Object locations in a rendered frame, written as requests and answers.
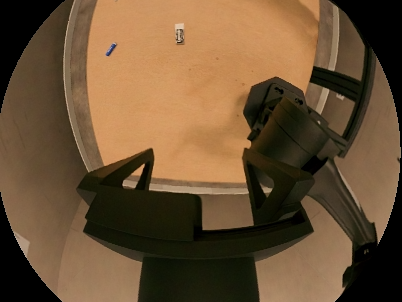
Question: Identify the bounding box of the black and white eraser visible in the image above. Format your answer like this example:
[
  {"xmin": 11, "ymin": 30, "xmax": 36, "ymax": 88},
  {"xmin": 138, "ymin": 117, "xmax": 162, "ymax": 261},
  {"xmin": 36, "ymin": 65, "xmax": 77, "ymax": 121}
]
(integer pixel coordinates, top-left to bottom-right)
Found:
[{"xmin": 175, "ymin": 23, "xmax": 184, "ymax": 44}]

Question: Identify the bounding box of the blue aa battery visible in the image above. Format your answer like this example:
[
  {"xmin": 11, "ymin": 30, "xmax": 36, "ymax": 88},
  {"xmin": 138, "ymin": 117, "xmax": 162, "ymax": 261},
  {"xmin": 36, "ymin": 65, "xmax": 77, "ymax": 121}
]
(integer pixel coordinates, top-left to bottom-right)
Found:
[{"xmin": 105, "ymin": 42, "xmax": 117, "ymax": 56}]

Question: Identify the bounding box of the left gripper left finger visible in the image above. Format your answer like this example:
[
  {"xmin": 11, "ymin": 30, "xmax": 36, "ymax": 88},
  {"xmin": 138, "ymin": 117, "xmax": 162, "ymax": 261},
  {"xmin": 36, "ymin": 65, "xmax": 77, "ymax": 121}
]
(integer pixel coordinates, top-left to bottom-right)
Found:
[{"xmin": 82, "ymin": 148, "xmax": 155, "ymax": 191}]

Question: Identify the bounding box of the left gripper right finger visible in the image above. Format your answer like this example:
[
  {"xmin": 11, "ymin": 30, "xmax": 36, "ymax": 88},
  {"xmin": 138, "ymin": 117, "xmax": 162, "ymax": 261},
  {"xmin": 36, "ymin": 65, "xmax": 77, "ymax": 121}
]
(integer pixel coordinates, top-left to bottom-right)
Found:
[{"xmin": 242, "ymin": 148, "xmax": 315, "ymax": 225}]

